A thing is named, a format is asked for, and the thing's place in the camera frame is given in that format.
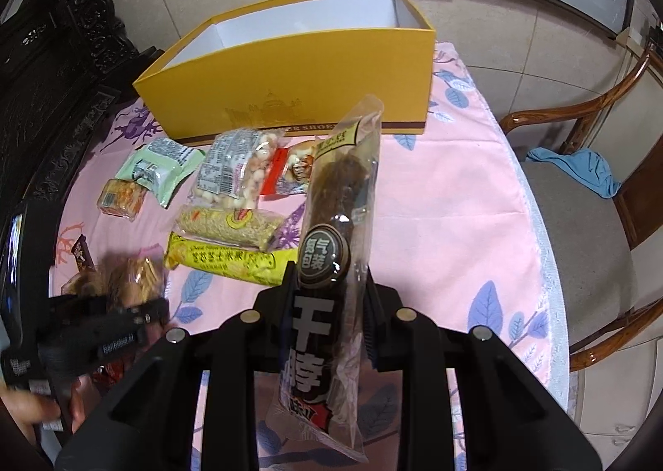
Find person's left hand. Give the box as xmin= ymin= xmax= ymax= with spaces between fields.
xmin=0 ymin=378 xmax=91 ymax=433

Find pink-edged noodle cracker packet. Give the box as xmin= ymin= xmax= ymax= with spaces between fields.
xmin=101 ymin=254 xmax=169 ymax=311

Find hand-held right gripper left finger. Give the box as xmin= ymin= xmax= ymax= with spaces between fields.
xmin=54 ymin=264 xmax=301 ymax=471

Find yellow stick snack packet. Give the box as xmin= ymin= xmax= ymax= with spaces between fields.
xmin=165 ymin=232 xmax=298 ymax=288

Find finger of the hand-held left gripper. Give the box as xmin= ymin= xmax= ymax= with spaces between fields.
xmin=49 ymin=295 xmax=172 ymax=329

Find round pastry packet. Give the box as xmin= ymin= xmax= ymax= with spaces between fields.
xmin=61 ymin=271 xmax=104 ymax=298

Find clear yellow cracker packet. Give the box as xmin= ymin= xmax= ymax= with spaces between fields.
xmin=97 ymin=178 xmax=146 ymax=220

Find green snack packet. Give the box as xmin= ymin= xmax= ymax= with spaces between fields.
xmin=115 ymin=138 xmax=206 ymax=209

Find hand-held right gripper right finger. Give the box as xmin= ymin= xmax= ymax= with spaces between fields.
xmin=357 ymin=271 xmax=604 ymax=471

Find yellow cardboard box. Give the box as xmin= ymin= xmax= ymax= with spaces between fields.
xmin=132 ymin=0 xmax=436 ymax=140

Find dark carved wooden furniture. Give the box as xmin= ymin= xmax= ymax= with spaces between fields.
xmin=0 ymin=0 xmax=161 ymax=215

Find red snack packet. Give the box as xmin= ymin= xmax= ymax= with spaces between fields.
xmin=96 ymin=365 xmax=125 ymax=389

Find small brown chocolate candy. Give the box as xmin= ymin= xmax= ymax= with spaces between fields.
xmin=71 ymin=235 xmax=95 ymax=275

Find long dark snack packet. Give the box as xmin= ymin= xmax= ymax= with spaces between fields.
xmin=265 ymin=94 xmax=384 ymax=464

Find rice bar packet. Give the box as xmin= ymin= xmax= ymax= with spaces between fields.
xmin=173 ymin=204 xmax=286 ymax=251

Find blue cloth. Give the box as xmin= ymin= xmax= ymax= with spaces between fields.
xmin=527 ymin=149 xmax=622 ymax=198

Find pink printed tablecloth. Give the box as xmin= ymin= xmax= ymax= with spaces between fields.
xmin=49 ymin=41 xmax=571 ymax=471

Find red peanut packet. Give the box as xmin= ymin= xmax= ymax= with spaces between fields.
xmin=259 ymin=137 xmax=319 ymax=197

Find brown wooden chair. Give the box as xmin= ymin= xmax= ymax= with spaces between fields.
xmin=500 ymin=43 xmax=663 ymax=373

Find clear packet of white balls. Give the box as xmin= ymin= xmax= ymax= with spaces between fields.
xmin=189 ymin=126 xmax=283 ymax=213

